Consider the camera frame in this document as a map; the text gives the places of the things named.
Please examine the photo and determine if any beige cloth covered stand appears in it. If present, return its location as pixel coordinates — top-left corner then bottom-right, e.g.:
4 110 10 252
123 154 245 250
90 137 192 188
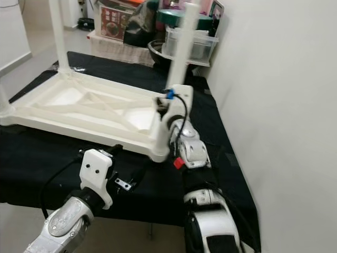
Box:
87 31 156 66

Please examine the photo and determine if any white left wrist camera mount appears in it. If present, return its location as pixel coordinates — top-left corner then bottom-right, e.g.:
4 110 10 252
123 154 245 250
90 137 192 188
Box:
79 148 117 210

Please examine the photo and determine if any clear plastic storage box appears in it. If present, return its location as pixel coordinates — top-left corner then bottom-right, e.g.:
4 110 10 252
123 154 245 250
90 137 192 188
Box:
161 26 219 66

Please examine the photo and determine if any black tablecloth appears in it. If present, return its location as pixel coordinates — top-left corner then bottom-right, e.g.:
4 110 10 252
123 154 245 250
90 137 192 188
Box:
0 51 262 253

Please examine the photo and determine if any clear box with red label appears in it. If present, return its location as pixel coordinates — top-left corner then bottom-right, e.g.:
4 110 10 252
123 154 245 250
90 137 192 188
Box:
94 0 145 42

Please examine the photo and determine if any black round floor device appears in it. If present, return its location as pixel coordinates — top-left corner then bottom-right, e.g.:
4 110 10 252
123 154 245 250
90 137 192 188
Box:
77 17 96 31

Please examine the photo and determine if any white plastic children table top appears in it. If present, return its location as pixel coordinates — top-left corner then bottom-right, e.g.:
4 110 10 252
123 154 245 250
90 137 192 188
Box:
0 67 172 163

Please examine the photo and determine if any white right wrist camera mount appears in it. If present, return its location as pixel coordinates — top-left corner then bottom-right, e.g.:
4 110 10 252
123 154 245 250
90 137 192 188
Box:
163 84 194 132

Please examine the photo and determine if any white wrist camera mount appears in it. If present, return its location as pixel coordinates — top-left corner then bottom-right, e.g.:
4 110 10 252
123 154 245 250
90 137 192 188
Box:
79 148 117 210
163 84 194 132

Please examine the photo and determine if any black wok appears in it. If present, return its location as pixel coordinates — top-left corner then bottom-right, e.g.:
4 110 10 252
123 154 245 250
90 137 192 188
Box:
147 40 174 68

